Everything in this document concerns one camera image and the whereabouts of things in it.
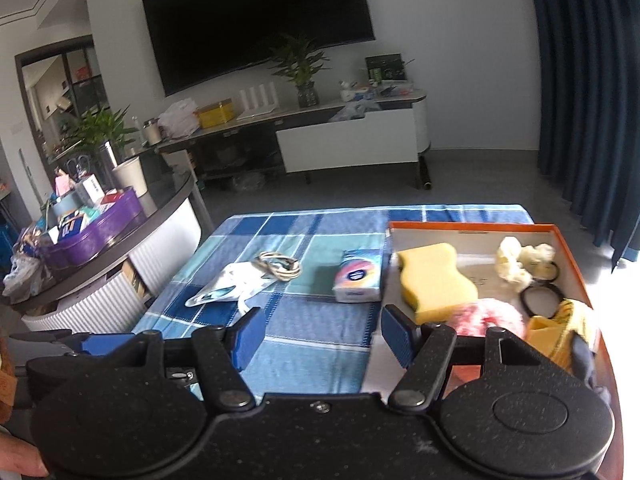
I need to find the round black side table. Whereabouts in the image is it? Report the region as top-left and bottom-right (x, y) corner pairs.
(1, 167), (214, 332)

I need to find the dark blue curtain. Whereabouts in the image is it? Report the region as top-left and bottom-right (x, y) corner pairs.
(534, 0), (639, 264)

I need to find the bamboo plant in vase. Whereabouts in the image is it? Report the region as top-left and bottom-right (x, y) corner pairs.
(271, 36), (329, 108)

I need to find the pink fluffy plush ball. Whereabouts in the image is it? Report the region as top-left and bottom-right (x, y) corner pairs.
(447, 298), (525, 338)

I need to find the orange white cardboard box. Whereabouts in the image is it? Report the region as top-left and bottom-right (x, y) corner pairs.
(361, 221), (625, 479)

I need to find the white paper cup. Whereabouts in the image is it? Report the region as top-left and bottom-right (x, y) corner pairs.
(112, 156), (148, 197)

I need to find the long white TV cabinet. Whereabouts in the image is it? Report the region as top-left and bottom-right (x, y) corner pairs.
(156, 90), (431, 188)

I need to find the blue plaid tablecloth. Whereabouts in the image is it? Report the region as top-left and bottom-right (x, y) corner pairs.
(134, 205), (533, 398)

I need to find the green picture box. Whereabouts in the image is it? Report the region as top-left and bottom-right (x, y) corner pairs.
(366, 53), (407, 84)

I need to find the white plastic wrapper bag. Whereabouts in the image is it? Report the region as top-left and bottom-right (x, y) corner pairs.
(186, 262), (277, 315)

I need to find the green leafy potted plant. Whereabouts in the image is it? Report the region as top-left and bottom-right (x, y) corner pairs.
(62, 108), (137, 159)

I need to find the yellow box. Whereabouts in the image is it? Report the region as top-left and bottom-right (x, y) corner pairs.
(196, 99), (235, 129)

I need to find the cream yellow scrunchie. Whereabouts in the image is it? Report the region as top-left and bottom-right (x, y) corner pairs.
(495, 236), (560, 292)

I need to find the yellow striped sock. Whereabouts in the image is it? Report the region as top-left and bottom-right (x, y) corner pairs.
(525, 299), (601, 372)

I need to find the black roll on floor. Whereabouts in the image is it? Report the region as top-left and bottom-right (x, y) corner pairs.
(418, 154), (433, 190)

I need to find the person's left hand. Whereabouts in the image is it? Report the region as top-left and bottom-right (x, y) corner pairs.
(0, 428), (49, 479)

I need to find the white router with antennas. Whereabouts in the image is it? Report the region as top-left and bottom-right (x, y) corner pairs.
(238, 81), (280, 122)

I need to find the purple storage tray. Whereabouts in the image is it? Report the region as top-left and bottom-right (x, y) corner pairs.
(38, 188), (146, 271)

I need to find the large black television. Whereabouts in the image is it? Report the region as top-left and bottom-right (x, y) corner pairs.
(142, 0), (374, 96)

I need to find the dark grey sock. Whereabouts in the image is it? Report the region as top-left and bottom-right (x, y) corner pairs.
(570, 333), (611, 405)

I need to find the colourful Vinda tissue pack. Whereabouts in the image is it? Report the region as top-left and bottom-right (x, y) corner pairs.
(332, 249), (383, 304)

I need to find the green yellow sponge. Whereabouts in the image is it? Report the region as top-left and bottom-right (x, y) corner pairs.
(397, 243), (478, 325)

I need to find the black hair tie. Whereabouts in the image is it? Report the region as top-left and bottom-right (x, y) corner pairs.
(518, 282), (566, 320)
(529, 260), (561, 285)

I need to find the coiled beige cable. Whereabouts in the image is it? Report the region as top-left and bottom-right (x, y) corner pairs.
(252, 250), (304, 282)

